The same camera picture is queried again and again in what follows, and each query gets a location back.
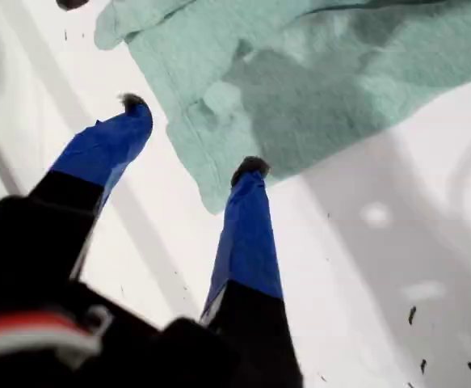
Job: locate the pale green T-shirt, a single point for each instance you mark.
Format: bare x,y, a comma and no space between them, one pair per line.
299,81

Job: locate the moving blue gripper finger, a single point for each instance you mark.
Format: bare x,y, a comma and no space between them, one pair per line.
251,242

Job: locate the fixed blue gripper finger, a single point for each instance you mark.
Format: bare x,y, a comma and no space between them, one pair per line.
93,161
73,3

